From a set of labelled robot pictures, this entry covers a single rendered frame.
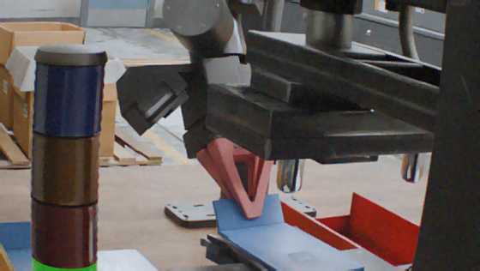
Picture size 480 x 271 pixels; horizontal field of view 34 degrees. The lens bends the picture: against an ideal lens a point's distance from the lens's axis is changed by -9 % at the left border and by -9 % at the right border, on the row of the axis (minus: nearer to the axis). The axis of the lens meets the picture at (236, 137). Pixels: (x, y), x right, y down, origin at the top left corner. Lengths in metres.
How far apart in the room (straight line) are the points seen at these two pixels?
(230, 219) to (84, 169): 0.40
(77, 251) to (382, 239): 0.65
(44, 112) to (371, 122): 0.30
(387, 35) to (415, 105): 7.99
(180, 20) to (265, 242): 0.21
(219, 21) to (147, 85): 0.09
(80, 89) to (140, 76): 0.38
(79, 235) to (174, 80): 0.39
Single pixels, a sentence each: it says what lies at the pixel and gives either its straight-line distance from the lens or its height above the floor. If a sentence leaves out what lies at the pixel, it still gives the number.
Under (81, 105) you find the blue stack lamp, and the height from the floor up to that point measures 1.17.
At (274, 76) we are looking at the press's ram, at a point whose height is 1.16.
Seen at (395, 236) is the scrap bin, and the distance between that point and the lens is 1.01.
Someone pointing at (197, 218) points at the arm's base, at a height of 0.91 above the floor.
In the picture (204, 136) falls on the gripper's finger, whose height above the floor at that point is 1.07.
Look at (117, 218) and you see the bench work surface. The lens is 1.08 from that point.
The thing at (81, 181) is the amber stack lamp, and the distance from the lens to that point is 0.41.
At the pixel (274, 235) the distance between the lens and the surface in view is 0.79.
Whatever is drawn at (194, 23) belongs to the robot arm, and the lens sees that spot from 0.76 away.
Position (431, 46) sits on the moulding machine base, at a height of 0.56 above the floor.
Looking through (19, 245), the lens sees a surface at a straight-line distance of 0.89.
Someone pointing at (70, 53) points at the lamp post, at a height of 1.20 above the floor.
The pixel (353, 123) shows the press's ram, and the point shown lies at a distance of 0.63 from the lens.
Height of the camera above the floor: 1.25
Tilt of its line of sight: 13 degrees down
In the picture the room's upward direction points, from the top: 5 degrees clockwise
